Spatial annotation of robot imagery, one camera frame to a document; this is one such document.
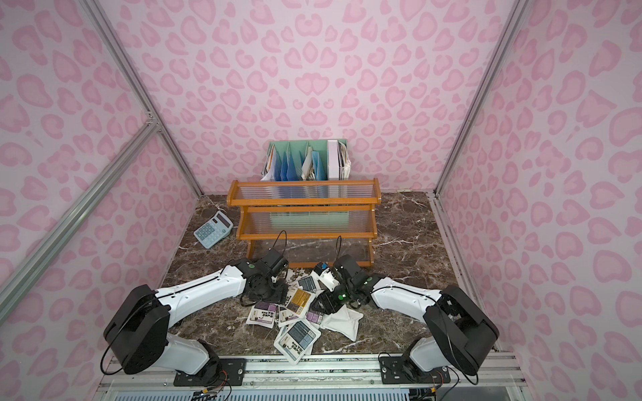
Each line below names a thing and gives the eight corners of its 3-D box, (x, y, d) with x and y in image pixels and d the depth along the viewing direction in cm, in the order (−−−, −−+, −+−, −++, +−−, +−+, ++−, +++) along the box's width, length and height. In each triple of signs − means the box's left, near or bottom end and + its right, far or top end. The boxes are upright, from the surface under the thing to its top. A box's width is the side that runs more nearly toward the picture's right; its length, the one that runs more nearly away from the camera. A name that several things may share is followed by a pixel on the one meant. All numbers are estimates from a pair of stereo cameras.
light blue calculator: (193, 235, 108) (189, 230, 105) (222, 215, 115) (220, 210, 112) (208, 251, 103) (205, 246, 100) (238, 229, 110) (235, 224, 107)
